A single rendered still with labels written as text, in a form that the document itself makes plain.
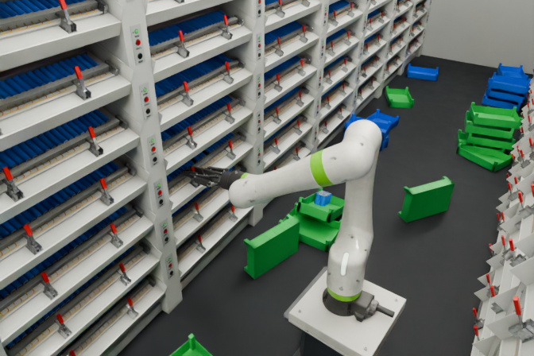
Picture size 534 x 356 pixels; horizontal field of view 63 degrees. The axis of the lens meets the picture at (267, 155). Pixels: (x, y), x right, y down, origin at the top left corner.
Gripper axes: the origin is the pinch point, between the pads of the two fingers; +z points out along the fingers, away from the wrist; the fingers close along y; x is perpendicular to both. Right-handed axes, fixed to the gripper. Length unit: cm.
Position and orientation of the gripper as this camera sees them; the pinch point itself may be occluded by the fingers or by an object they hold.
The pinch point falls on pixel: (194, 172)
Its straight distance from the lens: 186.1
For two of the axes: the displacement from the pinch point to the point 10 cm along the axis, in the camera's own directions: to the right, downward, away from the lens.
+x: -1.0, -8.8, -4.6
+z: -8.5, -1.7, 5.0
